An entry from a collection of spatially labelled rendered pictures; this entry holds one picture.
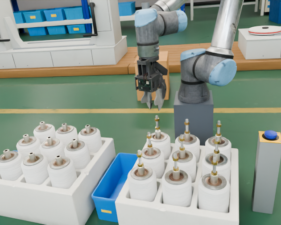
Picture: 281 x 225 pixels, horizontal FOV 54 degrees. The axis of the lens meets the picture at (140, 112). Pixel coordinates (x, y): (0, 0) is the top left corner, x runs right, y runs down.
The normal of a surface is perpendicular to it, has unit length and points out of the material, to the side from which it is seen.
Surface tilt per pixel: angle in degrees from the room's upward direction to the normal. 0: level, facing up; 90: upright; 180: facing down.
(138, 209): 90
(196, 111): 90
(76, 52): 90
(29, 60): 90
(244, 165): 0
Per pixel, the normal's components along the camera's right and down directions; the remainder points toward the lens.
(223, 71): 0.50, 0.44
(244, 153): -0.09, -0.90
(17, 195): -0.29, 0.44
